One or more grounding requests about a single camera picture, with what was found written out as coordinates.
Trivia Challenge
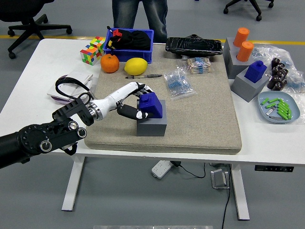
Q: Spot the blue square seal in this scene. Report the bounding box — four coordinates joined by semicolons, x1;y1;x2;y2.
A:
244;60;267;83
139;92;163;119

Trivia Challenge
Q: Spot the black floor cable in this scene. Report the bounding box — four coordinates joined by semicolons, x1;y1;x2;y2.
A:
220;164;233;229

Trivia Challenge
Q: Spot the white table leg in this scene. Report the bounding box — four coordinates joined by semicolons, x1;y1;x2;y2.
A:
61;156;85;212
230;164;250;221

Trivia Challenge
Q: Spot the blue plastic bin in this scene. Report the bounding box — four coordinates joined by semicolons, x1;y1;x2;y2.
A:
102;28;154;64

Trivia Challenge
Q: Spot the colourful puzzle cube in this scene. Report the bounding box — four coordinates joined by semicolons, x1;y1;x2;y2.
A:
80;45;102;66
90;36;106;54

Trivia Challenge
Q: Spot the black cloth pile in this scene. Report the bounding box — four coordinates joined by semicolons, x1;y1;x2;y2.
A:
106;30;152;51

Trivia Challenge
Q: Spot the clear plastic parts bag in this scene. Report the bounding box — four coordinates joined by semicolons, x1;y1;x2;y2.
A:
285;69;305;94
251;45;296;72

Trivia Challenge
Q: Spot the white wall socket panel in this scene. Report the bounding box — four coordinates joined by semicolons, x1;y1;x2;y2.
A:
47;80;79;102

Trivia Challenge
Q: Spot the orange cylinder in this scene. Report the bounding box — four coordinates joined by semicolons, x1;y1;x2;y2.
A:
233;27;250;48
236;41;254;63

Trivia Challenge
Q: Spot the tall grey holder block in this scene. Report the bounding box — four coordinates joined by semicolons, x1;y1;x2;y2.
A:
222;37;257;79

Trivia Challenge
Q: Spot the orange fruit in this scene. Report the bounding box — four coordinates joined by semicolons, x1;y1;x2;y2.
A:
100;53;120;73

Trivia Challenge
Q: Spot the clear bag of blue resistors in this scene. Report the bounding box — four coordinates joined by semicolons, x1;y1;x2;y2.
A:
163;67;197;101

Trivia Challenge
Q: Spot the bundle of taped resistors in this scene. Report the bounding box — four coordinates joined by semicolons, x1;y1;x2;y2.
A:
177;56;213;75

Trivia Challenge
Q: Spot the grey-brown table mat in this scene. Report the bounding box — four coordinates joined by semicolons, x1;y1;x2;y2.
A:
84;44;243;155

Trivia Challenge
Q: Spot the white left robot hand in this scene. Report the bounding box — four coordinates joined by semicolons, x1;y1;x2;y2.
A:
96;82;155;121

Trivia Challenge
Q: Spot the black plug with cord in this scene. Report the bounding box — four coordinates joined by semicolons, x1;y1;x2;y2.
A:
171;161;206;178

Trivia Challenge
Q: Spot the silver metal bracket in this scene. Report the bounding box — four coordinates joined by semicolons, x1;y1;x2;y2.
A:
210;168;231;189

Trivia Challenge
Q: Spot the yellow lemon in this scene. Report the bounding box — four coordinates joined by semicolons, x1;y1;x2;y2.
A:
124;57;148;76

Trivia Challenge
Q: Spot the black ballpoint pen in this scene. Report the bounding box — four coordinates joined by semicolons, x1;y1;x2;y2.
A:
125;73;163;80

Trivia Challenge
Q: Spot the black office chair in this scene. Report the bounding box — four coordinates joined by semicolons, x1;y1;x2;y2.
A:
0;0;73;60
223;0;275;21

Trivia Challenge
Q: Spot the white power strip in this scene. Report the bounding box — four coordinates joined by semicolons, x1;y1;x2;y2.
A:
151;160;173;179

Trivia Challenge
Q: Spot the black rearview mirror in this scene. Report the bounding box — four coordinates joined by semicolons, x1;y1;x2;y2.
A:
165;34;223;59

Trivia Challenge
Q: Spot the white wall switch panel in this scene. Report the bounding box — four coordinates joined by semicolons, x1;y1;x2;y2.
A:
64;71;93;86

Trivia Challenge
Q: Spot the black table control panel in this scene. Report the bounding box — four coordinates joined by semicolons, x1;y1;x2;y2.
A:
254;165;295;172

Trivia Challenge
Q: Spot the grey square seal holder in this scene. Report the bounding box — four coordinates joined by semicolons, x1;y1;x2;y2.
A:
136;99;167;137
230;65;270;103

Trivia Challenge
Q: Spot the person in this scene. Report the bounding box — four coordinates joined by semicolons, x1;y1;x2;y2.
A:
112;0;169;43

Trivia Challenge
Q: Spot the light blue plate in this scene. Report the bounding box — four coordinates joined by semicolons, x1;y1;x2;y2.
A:
257;91;300;124

